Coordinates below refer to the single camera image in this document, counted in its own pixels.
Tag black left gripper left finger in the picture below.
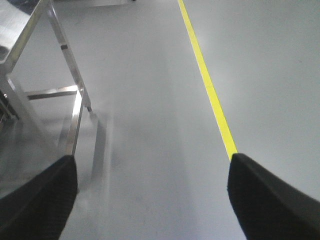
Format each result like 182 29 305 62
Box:
0 155 78 240

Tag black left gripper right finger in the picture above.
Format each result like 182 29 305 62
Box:
227 153 320 240

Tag yellow floor tape line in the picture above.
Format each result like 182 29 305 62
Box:
177 0 238 161

